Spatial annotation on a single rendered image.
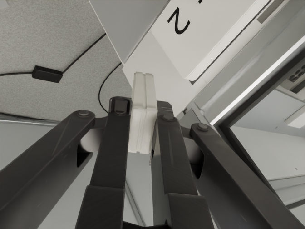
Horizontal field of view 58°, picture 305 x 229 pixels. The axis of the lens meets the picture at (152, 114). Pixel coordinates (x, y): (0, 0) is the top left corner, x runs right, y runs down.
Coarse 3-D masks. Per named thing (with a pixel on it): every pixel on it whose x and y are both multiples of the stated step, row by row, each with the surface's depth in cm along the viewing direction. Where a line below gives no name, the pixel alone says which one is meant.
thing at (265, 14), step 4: (276, 0) 29; (280, 0) 29; (272, 4) 29; (276, 4) 29; (268, 8) 30; (272, 8) 29; (276, 8) 29; (264, 12) 30; (268, 12) 30; (272, 12) 29; (260, 16) 30; (264, 16) 30; (268, 16) 30; (260, 20) 30; (264, 20) 30
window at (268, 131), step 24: (264, 96) 31; (288, 96) 29; (240, 120) 32; (264, 120) 30; (288, 120) 29; (240, 144) 32; (264, 144) 30; (288, 144) 28; (264, 168) 30; (288, 168) 28; (288, 192) 28
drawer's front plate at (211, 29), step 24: (192, 0) 35; (216, 0) 32; (240, 0) 30; (264, 0) 29; (168, 24) 38; (192, 24) 35; (216, 24) 32; (240, 24) 31; (168, 48) 37; (192, 48) 34; (216, 48) 32; (192, 72) 34
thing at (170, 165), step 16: (160, 128) 14; (176, 128) 14; (160, 144) 12; (176, 144) 13; (160, 160) 11; (176, 160) 11; (160, 176) 11; (176, 176) 10; (192, 176) 11; (160, 192) 10; (176, 192) 10; (192, 192) 10; (160, 208) 10; (176, 208) 8; (192, 208) 8; (208, 208) 8; (160, 224) 10; (176, 224) 8; (192, 224) 8; (208, 224) 8
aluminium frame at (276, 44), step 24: (288, 24) 28; (264, 48) 30; (288, 48) 28; (240, 72) 32; (264, 72) 29; (288, 72) 29; (216, 96) 33; (240, 96) 31; (192, 120) 35; (216, 120) 33
